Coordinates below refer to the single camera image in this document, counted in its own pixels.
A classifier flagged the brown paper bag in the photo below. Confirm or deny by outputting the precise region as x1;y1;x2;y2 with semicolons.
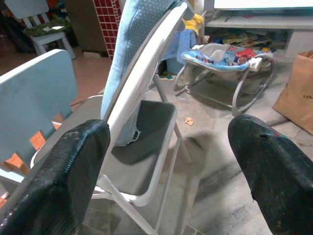
272;50;313;137

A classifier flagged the blue hanging cloth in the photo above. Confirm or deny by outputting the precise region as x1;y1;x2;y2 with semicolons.
166;30;198;64

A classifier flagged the blue baby bouncer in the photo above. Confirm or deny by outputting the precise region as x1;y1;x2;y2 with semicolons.
173;43;277;116

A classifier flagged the light blue wooden chair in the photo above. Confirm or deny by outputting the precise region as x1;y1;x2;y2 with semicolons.
0;48;78;187

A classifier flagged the yellow cloth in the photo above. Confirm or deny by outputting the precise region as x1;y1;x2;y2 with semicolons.
182;13;205;36

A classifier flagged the green seat cushion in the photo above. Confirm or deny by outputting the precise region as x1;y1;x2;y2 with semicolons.
24;19;71;37

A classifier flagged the white TV shelf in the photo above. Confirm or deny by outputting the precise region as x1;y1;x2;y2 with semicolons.
204;0;313;59

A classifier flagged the colourful children's books pile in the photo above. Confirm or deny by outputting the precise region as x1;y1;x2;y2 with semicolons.
210;30;287;52

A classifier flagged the red tiled block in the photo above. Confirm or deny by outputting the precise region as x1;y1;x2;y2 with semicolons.
92;0;122;62

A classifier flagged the white folding chair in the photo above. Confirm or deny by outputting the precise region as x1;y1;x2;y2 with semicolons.
30;1;194;235

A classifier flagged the light blue dotted cushion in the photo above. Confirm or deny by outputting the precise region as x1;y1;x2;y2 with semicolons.
100;0;186;147

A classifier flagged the small white child chair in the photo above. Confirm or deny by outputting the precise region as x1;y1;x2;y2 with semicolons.
4;0;77;59

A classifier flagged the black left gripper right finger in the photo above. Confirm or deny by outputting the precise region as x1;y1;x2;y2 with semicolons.
227;114;313;235

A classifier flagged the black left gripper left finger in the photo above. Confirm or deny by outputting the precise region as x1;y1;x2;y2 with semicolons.
0;119;111;235

